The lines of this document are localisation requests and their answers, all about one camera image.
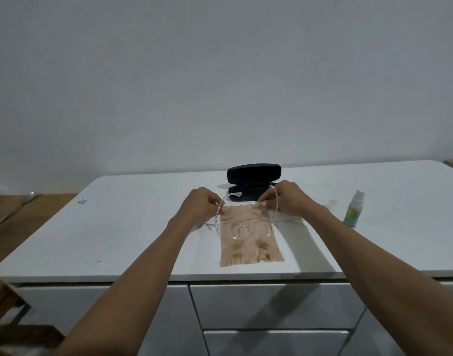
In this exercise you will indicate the small silver object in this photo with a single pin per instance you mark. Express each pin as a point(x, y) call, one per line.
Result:
point(30, 197)

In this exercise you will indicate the person's left forearm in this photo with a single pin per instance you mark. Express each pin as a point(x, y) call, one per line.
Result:
point(130, 289)

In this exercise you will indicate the clear frame eyeglasses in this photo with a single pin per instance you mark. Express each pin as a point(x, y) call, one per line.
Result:
point(220, 227)

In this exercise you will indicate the person's right hand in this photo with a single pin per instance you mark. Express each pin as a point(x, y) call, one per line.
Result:
point(291, 200)

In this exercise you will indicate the person's left hand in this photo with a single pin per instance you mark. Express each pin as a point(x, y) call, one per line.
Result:
point(197, 209)

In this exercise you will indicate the white drawer cabinet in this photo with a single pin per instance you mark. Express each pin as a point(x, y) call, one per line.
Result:
point(274, 307)

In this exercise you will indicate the beige cleaning cloth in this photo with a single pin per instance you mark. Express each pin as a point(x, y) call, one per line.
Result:
point(248, 252)

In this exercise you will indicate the dark wooden table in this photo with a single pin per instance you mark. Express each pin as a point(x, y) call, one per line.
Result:
point(18, 226)

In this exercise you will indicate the black glasses case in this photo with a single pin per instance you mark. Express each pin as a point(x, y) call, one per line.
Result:
point(254, 173)

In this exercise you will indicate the clear bottle cap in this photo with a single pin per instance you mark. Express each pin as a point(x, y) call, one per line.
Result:
point(333, 203)

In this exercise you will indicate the person's right forearm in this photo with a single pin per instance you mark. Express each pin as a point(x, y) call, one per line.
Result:
point(389, 281)

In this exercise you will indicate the small green spray bottle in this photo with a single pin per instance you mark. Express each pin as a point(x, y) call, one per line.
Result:
point(352, 215)

